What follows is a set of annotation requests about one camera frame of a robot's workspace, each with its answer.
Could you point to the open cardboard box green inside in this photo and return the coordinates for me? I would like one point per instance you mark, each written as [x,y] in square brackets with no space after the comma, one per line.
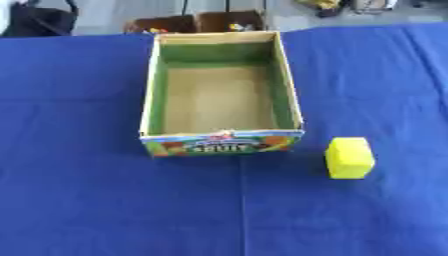
[219,100]

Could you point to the brown cardboard box with toys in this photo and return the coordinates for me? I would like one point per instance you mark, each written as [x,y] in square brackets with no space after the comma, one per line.
[192,23]

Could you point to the yellow rectangular block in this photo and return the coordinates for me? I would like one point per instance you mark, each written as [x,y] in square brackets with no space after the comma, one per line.
[349,158]

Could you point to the yellow and black bag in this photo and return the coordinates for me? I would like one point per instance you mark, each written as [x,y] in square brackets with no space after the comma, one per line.
[326,6]

